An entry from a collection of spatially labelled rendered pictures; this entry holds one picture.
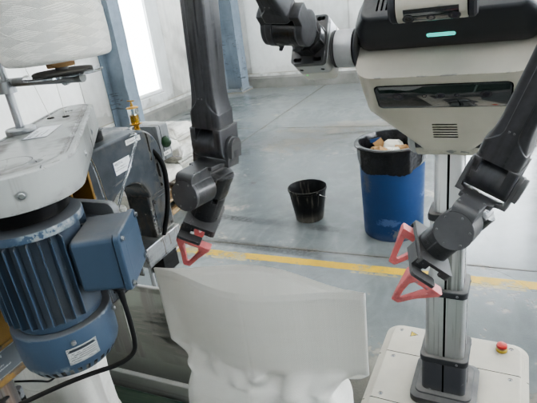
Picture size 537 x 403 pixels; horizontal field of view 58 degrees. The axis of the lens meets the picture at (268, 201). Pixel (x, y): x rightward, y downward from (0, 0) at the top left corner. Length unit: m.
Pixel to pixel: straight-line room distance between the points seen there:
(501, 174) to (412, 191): 2.42
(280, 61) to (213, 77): 8.71
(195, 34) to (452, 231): 0.50
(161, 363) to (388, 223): 1.87
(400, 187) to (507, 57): 2.06
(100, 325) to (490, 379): 1.47
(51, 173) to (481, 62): 0.87
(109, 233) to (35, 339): 0.19
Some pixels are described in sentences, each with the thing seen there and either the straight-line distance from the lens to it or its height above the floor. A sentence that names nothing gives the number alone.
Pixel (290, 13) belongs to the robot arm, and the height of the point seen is 1.54.
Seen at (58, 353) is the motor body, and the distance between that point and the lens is 0.80.
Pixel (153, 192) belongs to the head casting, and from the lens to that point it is 1.19.
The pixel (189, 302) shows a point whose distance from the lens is 1.11.
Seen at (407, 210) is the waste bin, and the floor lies 0.23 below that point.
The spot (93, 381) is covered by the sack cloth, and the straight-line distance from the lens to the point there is 1.55.
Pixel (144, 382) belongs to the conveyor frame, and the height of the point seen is 0.40.
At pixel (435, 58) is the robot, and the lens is 1.17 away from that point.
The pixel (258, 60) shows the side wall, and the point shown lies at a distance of 9.72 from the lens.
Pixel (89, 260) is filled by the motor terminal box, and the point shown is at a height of 1.27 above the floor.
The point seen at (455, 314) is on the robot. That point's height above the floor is 0.61.
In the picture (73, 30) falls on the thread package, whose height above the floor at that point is 1.57.
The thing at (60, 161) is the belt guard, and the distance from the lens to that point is 0.69.
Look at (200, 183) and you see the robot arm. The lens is 0.85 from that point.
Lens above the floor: 1.58
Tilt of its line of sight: 23 degrees down
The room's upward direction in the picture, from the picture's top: 8 degrees counter-clockwise
